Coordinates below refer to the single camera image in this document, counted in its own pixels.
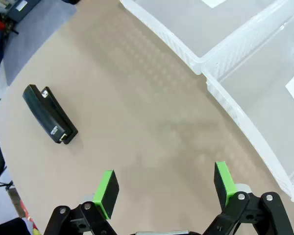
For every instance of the black stapler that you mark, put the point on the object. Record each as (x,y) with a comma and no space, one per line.
(44,112)

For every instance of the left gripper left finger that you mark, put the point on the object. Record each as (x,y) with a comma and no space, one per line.
(107,193)

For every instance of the white perforated plastic basket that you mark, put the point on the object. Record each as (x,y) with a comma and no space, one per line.
(186,24)
(259,98)

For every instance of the grey storage bin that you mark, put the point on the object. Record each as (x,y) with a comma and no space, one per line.
(19,11)

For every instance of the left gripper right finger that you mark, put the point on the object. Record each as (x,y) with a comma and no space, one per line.
(223,186)

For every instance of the red patterned cloth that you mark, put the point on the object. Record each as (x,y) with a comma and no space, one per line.
(29,218)

